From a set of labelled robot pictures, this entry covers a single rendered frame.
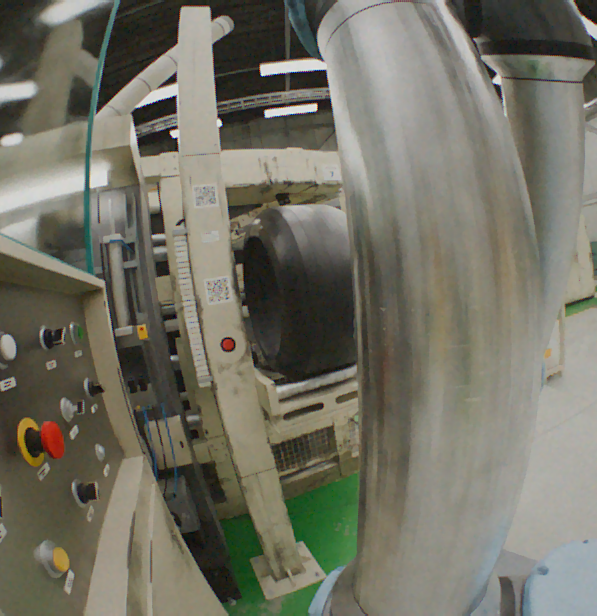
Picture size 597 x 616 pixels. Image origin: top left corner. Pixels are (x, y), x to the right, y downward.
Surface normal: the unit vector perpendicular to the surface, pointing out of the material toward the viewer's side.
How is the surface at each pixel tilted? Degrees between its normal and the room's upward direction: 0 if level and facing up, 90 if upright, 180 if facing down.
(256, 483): 90
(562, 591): 10
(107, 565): 0
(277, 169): 90
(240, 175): 90
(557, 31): 128
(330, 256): 75
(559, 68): 170
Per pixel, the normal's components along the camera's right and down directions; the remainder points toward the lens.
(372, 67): -0.75, 0.06
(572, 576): -0.04, -0.98
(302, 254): 0.05, -0.25
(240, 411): 0.37, -0.01
